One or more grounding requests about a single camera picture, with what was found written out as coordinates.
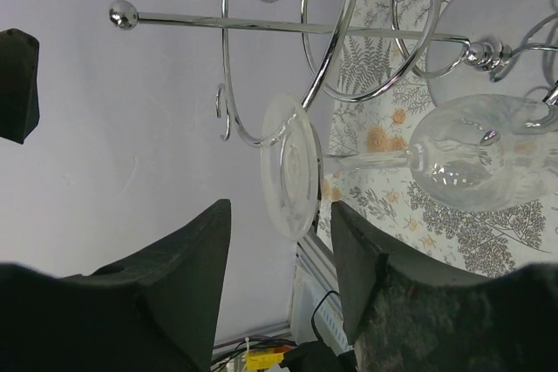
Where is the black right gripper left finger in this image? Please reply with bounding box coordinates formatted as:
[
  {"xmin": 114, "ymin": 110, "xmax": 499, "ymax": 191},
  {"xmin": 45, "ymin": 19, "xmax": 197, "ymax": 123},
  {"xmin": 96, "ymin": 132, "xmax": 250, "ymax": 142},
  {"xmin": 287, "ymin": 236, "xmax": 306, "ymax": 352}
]
[{"xmin": 1, "ymin": 199, "xmax": 231, "ymax": 371}]

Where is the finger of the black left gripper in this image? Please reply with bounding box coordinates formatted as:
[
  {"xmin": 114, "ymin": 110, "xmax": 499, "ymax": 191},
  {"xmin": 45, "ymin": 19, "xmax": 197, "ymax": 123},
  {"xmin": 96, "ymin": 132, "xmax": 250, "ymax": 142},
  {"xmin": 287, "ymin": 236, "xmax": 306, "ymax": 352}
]
[{"xmin": 1, "ymin": 28, "xmax": 40, "ymax": 145}]

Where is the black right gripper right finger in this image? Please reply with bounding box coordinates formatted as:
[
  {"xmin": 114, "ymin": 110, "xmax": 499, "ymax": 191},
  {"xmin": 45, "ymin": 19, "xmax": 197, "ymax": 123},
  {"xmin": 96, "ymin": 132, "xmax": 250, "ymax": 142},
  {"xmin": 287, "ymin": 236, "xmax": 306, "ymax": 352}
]
[{"xmin": 330, "ymin": 202, "xmax": 557, "ymax": 371}]

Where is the clear wine glass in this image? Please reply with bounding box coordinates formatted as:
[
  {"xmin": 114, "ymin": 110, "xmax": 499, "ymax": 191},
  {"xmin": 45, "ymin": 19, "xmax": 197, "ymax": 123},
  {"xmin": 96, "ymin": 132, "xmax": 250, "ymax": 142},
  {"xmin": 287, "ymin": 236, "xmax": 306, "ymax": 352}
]
[{"xmin": 261, "ymin": 94, "xmax": 557, "ymax": 240}]

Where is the floral patterned table mat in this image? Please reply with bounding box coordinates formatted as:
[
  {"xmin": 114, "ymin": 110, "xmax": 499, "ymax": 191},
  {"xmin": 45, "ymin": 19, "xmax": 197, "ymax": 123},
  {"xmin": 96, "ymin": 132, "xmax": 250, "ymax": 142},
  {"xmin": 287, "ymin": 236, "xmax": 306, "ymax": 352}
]
[{"xmin": 317, "ymin": 0, "xmax": 557, "ymax": 277}]

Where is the aluminium front frame rail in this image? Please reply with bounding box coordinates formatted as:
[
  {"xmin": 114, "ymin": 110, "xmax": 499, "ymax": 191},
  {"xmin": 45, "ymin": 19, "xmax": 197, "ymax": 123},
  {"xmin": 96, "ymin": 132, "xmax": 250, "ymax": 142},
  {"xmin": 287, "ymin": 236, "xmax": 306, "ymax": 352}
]
[{"xmin": 214, "ymin": 231, "xmax": 348, "ymax": 354}]

